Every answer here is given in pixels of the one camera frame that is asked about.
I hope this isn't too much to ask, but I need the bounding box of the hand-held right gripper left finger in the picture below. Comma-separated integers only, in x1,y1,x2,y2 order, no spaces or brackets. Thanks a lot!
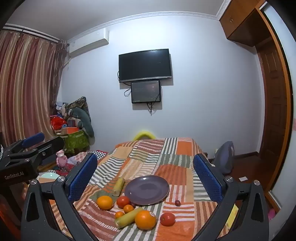
21,152,99,241

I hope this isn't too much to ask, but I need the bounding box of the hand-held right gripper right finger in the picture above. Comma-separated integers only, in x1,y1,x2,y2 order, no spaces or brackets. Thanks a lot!
193,153,270,241

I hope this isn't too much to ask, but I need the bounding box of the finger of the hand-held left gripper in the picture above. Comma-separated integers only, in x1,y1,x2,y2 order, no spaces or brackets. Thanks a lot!
4,133,45,153
28,136,65,166

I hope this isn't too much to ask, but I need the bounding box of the yellow-green sugarcane piece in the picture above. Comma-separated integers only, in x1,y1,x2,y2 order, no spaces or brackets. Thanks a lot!
114,207,144,229
112,177,126,197

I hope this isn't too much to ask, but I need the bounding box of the red tomato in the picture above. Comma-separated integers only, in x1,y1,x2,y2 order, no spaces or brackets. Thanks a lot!
116,196,130,209
160,212,176,227

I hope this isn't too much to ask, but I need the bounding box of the purple round plate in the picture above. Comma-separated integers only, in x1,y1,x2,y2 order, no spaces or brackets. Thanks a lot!
124,175,170,206

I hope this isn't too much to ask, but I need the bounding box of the large orange with sticker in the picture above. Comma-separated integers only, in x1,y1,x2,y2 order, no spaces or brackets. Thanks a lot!
135,210,157,230

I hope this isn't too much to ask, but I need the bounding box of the pink toy figure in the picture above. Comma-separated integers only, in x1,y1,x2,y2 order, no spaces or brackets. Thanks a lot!
56,149,68,170

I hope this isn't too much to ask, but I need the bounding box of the pink floral cloth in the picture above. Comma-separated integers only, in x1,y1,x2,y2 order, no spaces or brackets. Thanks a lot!
69,152,88,165

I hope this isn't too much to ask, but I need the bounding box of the grey backpack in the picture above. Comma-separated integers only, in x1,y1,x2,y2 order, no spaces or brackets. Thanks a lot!
211,141,235,174

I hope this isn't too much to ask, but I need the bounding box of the red plastic bag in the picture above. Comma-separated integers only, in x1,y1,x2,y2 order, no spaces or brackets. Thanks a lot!
51,116,68,132

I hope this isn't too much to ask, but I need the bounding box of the green fabric box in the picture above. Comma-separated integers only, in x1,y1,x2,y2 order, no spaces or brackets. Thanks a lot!
62,130,90,153

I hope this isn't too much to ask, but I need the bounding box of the pale green dish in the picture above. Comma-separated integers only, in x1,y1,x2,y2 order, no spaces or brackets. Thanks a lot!
38,171,60,184

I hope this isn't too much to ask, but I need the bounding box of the black white checkered cloth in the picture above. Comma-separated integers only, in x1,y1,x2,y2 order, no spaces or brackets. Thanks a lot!
89,149,108,161

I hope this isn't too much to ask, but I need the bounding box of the striped patchwork blanket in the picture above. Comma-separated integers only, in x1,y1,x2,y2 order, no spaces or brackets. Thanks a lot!
46,137,234,241

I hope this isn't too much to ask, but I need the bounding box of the yellow paper sheet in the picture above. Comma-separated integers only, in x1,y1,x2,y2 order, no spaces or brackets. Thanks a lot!
225,204,238,230

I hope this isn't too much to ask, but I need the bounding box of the grey stuffed cushion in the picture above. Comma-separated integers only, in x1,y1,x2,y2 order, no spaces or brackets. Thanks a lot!
69,108,95,138

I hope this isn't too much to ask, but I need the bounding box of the person's orange clothing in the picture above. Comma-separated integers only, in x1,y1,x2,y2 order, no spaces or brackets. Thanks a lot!
0,199,21,241

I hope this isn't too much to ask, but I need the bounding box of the dark patterned cloth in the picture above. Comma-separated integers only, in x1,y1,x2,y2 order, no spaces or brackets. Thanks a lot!
67,96,92,121

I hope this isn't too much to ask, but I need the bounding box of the striped brown curtain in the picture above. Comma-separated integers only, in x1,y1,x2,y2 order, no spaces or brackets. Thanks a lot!
0,30,67,149

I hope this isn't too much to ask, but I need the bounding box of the yellow curved object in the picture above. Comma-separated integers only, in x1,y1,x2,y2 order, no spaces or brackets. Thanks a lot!
133,130,155,141

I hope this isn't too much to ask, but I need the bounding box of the brown wooden door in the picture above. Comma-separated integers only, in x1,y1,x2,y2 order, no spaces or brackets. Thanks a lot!
257,39,289,193

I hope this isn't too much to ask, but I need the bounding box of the white air conditioner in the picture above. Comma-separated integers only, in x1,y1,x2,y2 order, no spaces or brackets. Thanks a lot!
67,28,110,58

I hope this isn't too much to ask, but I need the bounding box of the wooden overhead cabinet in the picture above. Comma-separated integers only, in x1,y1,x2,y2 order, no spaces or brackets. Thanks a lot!
219,0,275,48

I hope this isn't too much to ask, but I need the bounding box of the white curtain rail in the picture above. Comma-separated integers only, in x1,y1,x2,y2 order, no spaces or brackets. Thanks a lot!
2,25,67,44

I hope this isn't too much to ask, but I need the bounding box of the small black wall monitor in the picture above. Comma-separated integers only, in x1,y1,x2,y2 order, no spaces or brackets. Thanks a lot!
131,80,162,104

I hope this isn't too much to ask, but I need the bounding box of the black wall television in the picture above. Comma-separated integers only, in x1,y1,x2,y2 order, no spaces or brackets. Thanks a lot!
118,49,173,83

